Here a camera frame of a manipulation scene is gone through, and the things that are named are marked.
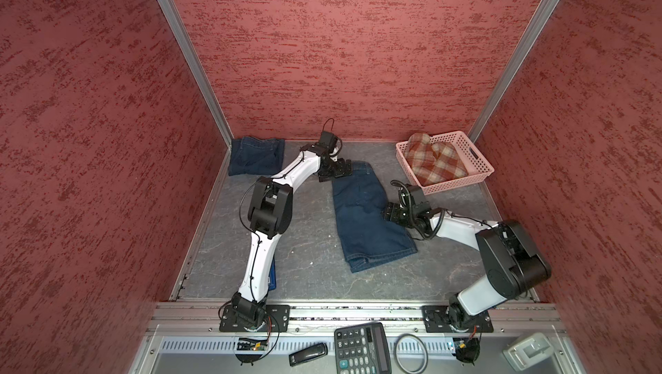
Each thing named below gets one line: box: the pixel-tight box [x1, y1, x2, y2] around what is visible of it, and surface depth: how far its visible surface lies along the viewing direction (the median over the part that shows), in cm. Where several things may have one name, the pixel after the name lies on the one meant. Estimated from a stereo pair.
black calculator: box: [334, 322, 393, 374], surface depth 69 cm
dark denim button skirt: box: [228, 136, 285, 176], surface depth 115 cm
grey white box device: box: [503, 332, 555, 373], surface depth 69 cm
